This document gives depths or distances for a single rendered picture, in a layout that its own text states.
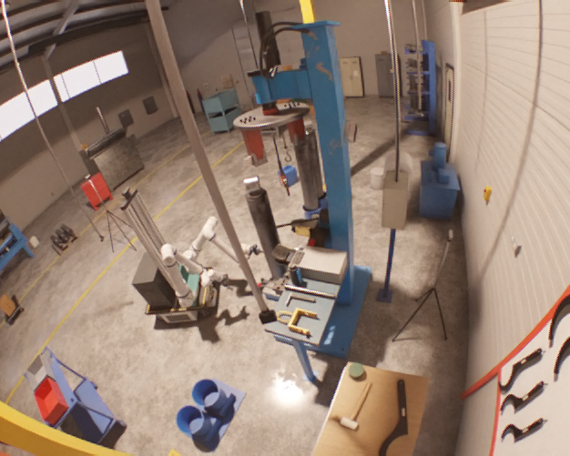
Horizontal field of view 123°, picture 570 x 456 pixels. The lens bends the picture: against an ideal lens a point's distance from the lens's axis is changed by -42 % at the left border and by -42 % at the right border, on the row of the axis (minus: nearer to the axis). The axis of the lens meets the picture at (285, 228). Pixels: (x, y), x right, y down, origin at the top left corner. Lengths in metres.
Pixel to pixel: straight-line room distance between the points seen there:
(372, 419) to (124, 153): 9.53
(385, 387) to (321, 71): 2.00
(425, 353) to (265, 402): 1.72
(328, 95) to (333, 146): 0.36
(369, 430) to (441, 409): 1.25
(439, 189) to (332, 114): 2.72
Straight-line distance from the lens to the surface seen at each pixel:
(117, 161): 9.63
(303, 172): 3.65
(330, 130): 1.80
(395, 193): 2.14
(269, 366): 2.98
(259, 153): 1.99
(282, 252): 2.48
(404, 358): 2.96
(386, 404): 1.81
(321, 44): 1.69
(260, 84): 1.92
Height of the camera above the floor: 2.70
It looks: 38 degrees down
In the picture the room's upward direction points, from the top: 14 degrees counter-clockwise
